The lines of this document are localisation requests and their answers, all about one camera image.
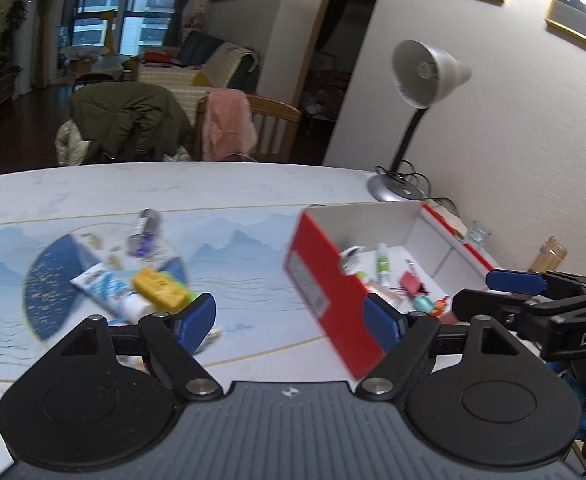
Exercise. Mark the yellow giraffe toy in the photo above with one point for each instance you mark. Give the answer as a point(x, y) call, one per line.
point(109, 30)

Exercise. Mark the small green white tube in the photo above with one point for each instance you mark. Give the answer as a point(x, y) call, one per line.
point(383, 265)

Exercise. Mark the red cushion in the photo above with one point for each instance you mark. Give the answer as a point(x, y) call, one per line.
point(156, 56)

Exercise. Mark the balcony glass door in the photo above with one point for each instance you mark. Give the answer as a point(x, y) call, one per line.
point(123, 5)

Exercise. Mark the small yellow box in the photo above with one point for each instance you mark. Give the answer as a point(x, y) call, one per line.
point(155, 287)

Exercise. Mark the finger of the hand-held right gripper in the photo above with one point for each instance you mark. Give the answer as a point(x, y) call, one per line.
point(493, 305)
point(515, 281)

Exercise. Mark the white blue cream tube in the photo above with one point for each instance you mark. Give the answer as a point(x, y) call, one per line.
point(103, 287)

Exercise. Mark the pink cloth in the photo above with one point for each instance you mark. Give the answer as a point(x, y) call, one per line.
point(228, 120)

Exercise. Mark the pink binder clip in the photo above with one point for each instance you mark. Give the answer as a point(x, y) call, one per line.
point(413, 280)

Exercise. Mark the clear glass cup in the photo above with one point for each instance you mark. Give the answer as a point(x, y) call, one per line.
point(479, 234)

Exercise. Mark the wooden dining chair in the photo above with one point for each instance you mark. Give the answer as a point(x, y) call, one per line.
point(278, 130)

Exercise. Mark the blue mountain print table mat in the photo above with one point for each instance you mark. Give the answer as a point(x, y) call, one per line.
point(233, 260)

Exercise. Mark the small clear bottle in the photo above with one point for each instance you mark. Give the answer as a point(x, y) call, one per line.
point(144, 232)

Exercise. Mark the green potted plant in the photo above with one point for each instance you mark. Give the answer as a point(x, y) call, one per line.
point(15, 25)

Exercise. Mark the cream sofa blanket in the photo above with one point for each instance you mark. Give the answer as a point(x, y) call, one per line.
point(228, 65)

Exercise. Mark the white desk lamp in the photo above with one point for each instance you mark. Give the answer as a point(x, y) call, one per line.
point(423, 72)

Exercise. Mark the tall jar brown contents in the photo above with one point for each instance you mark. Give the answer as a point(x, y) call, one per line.
point(548, 255)

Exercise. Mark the white sunglasses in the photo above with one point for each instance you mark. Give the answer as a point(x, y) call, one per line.
point(352, 259)

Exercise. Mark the person's right hand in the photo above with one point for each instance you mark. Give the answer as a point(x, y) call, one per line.
point(568, 372)

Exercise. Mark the red cardboard box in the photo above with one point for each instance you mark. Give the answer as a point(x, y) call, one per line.
point(318, 270)

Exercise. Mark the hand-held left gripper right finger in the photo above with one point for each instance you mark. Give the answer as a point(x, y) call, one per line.
point(380, 322)

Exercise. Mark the olive green jacket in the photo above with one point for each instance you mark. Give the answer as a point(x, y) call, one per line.
point(123, 120)

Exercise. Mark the white quilted jacket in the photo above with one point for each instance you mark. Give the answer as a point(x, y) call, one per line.
point(73, 147)

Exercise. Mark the dark green sofa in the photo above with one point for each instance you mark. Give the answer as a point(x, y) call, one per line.
point(198, 60)

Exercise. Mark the small teal case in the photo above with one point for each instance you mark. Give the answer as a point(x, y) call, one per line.
point(422, 304)

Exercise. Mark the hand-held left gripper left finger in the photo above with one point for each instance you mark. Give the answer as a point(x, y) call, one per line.
point(197, 322)

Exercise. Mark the pale green cloth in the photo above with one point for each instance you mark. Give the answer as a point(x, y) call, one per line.
point(448, 212)

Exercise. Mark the white tower air conditioner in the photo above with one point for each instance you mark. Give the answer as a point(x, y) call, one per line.
point(27, 40)

